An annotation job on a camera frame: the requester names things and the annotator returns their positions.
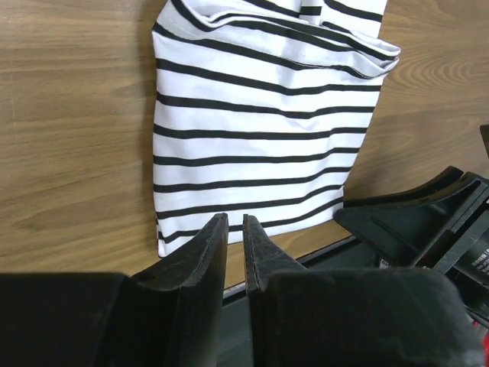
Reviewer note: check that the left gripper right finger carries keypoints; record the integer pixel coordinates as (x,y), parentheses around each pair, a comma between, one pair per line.
(426,313)

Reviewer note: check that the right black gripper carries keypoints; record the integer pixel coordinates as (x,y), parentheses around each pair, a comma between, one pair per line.
(441,225)

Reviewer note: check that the black white striped tank top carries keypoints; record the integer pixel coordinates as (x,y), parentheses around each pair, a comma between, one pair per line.
(261,109)

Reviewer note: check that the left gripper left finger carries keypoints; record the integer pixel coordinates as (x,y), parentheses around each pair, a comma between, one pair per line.
(165,315)

